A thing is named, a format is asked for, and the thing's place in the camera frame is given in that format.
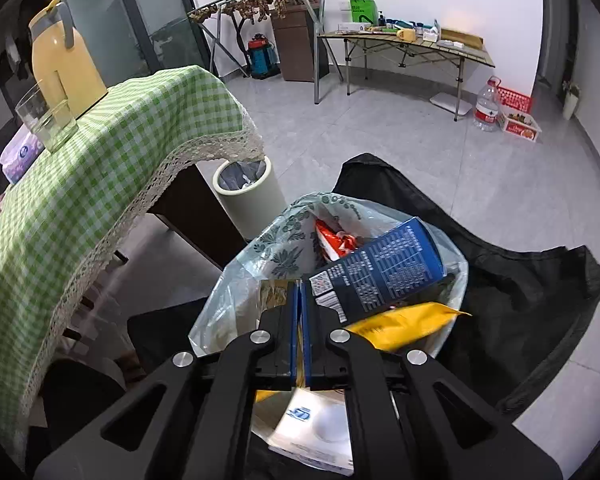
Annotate gold foil wrapper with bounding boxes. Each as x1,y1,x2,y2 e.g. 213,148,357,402
260,280,292,312

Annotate brown cabinet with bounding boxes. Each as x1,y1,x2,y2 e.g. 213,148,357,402
270,0,331,83

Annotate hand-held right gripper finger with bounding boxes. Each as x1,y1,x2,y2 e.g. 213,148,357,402
32,280,301,480
300,280,563,480

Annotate black cloth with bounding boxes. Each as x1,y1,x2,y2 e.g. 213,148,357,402
332,152,600,421

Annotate yellow thermos jug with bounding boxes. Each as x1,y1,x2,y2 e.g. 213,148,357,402
28,0,108,116

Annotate hanging dried plants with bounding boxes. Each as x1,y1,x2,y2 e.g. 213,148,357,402
187,0,293,26

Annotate flat cardboard box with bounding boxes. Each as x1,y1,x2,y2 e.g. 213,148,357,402
439,27,485,46

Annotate white floor scale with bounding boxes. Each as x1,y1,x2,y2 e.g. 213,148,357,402
431,92,473,120

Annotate green paper bag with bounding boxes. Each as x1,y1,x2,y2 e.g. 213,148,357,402
349,0,379,26

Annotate purple tissue pack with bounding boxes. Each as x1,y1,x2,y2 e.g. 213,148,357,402
0,125,45,186

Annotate metal drying rack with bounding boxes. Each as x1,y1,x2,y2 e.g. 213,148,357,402
187,0,346,106

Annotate grey round trash bin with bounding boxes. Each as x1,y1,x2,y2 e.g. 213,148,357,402
212,157,288,241

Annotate dark wooden table base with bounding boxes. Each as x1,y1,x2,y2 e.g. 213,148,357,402
147,162,248,271

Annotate white vase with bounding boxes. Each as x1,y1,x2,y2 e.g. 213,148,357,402
561,80,581,121

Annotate blue vacuum cleaner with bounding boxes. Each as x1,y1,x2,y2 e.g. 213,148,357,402
228,0,283,80

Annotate large water bottle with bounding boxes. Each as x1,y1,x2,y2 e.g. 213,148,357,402
474,76,503,133

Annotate red plastic crate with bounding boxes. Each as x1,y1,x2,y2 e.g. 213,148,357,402
495,85,535,115

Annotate folding camping table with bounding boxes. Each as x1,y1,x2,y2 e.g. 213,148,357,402
316,27,496,122

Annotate white blue printed packet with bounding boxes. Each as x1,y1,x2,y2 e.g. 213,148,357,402
267,390,356,476

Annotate dark blue printed box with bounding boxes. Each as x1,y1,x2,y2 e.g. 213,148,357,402
309,216,448,325

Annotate open fruit box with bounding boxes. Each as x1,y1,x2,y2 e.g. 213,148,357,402
497,110,542,144

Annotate sliding glass door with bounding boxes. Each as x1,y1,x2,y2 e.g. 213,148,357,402
0,0,216,141

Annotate green checkered tablecloth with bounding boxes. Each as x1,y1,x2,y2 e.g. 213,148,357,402
0,64,266,466

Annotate clear drinking glass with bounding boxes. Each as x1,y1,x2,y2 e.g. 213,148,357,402
15,81,78,153

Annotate dark wooden chair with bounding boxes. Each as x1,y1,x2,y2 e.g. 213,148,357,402
27,360,128,466
127,297,211,366

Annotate yellow snack packet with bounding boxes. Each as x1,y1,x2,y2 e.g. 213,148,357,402
344,301,473,355

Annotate red snack packet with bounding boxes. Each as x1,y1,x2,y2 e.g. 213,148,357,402
314,219,358,263

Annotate leaf print trash bag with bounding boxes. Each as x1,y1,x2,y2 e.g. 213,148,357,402
187,192,470,476

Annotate dark door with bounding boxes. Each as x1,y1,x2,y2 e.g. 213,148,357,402
535,0,581,91

